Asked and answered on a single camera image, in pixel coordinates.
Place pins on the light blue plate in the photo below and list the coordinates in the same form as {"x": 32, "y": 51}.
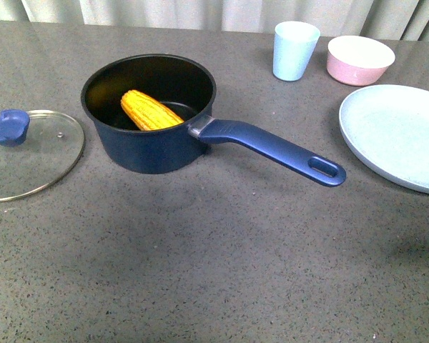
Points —
{"x": 387, "y": 129}

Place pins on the white curtain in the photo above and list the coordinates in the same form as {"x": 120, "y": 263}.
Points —
{"x": 406, "y": 20}

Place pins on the pink bowl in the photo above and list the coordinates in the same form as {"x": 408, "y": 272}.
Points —
{"x": 358, "y": 60}

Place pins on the light blue cup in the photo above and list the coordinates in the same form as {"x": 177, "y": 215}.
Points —
{"x": 294, "y": 43}

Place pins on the blue saucepan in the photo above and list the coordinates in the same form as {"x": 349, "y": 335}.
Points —
{"x": 189, "y": 90}

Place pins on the glass lid with blue knob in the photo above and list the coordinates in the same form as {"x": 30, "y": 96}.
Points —
{"x": 37, "y": 149}

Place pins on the yellow corn cob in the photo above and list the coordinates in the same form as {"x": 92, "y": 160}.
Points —
{"x": 147, "y": 113}

